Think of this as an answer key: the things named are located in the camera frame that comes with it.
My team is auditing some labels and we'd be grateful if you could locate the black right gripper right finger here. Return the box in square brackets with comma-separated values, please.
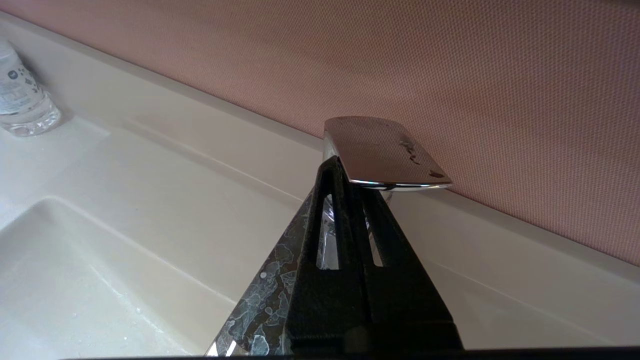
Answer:
[349, 184, 454, 326]

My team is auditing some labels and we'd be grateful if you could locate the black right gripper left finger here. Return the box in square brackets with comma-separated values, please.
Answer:
[284, 156, 372, 355]

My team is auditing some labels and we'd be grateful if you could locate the chrome lever faucet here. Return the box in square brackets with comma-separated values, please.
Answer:
[206, 116, 454, 357]

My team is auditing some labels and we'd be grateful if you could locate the white ceramic sink basin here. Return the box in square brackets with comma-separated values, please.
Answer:
[0, 10, 640, 353]

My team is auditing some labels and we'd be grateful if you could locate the clear plastic water bottle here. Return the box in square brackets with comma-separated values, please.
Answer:
[0, 39, 62, 137]

